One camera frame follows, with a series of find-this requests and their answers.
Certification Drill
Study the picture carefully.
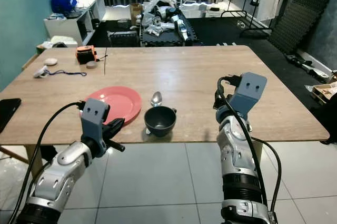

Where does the silver metal spoon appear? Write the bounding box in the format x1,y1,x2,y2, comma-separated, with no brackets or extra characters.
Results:
145,91,163,134

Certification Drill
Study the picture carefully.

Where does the brown cardboard box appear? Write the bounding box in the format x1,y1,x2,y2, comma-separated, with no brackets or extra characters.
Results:
130,3,144,24

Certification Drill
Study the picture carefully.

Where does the thin black upright rod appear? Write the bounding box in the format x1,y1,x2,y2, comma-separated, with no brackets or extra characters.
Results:
103,33,109,75

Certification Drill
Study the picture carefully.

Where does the black acoustic foam panel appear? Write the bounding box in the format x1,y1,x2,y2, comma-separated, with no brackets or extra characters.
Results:
267,0,337,55

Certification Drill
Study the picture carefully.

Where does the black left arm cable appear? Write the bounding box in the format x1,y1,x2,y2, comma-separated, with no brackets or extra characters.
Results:
7,101,87,224

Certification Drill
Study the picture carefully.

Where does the black foam floor mat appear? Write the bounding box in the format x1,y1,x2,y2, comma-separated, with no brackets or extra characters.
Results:
140,18,200,45

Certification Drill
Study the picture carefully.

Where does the dark grey bowl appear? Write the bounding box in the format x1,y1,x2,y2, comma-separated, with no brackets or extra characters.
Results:
144,106,177,138

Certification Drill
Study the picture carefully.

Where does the black smartphone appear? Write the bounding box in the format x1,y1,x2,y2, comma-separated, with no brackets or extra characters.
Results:
0,98,22,133

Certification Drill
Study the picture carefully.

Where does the red plate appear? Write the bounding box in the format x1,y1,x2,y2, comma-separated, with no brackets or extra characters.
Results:
84,86,143,126

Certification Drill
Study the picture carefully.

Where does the black crate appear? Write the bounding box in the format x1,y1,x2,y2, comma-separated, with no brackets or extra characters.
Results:
107,30,141,47

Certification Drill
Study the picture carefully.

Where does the silver robot lying down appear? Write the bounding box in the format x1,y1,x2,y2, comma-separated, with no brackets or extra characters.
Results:
140,0,193,42

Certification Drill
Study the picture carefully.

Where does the black clothes rack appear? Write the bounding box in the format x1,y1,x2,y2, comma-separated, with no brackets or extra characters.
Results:
220,0,296,38

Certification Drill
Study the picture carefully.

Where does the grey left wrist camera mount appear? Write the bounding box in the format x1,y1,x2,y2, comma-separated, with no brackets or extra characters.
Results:
80,98,111,143

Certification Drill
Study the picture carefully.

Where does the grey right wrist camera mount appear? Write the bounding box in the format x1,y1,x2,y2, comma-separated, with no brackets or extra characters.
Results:
229,73,267,118

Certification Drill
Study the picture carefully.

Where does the wooden tray with items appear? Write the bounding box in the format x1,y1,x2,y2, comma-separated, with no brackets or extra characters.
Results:
311,79,337,104

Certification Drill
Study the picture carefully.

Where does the white shelf unit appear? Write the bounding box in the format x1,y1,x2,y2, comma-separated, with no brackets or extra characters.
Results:
44,0,106,46

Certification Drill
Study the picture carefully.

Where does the white tag with blue lanyard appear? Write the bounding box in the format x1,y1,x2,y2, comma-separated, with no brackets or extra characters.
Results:
33,66,88,79

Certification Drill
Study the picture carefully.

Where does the orange and black device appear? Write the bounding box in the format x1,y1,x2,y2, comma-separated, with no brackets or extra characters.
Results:
76,45,97,66

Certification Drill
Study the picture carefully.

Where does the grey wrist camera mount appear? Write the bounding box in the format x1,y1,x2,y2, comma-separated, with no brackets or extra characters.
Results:
80,98,111,143
229,73,267,118

